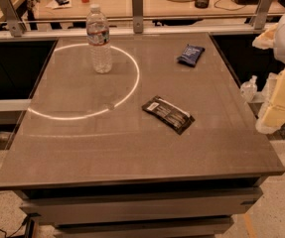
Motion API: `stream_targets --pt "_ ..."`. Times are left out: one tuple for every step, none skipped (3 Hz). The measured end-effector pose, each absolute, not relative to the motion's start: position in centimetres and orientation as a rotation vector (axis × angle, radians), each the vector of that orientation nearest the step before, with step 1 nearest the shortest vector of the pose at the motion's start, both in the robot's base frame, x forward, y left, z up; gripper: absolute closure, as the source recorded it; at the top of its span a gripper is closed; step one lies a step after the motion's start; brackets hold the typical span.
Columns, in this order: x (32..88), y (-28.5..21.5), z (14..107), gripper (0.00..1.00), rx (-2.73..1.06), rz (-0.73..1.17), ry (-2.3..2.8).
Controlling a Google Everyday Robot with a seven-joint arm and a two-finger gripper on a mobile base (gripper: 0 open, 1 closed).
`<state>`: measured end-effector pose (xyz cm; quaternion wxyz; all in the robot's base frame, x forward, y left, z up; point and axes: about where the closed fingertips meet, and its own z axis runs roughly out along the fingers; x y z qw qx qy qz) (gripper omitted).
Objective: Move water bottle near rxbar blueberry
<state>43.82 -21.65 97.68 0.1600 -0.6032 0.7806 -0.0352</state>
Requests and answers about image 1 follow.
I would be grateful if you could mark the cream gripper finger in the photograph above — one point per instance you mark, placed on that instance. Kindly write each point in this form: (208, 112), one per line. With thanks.
(266, 40)
(271, 116)

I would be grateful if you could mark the clear plastic water bottle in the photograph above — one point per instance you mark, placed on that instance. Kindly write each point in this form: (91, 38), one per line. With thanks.
(97, 31)

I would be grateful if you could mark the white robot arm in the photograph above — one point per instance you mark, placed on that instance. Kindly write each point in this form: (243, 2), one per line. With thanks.
(279, 44)

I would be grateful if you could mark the left clear sanitizer bottle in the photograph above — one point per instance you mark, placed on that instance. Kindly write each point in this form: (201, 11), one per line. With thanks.
(249, 89)

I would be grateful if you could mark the blue rxbar blueberry packet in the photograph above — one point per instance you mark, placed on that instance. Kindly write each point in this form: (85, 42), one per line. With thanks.
(190, 55)

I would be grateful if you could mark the black mesh pen cup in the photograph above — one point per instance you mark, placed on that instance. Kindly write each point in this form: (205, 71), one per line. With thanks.
(202, 4)

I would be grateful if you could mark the black snack bar packet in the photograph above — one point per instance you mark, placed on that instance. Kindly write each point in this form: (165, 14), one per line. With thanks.
(173, 116)

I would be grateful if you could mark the grey table drawer base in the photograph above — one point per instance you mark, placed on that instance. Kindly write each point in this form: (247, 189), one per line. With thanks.
(186, 214)

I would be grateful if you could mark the right metal rail bracket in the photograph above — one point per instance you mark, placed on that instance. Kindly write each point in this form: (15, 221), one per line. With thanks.
(259, 19)

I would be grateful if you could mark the metal rail bracket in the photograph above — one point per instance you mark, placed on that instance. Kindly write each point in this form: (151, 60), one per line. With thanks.
(259, 19)
(137, 16)
(14, 22)

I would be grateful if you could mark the middle metal rail bracket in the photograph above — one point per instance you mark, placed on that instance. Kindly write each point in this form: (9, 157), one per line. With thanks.
(137, 16)

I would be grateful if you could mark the left metal rail bracket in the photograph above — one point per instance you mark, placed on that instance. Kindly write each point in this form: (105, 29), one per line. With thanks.
(14, 22)

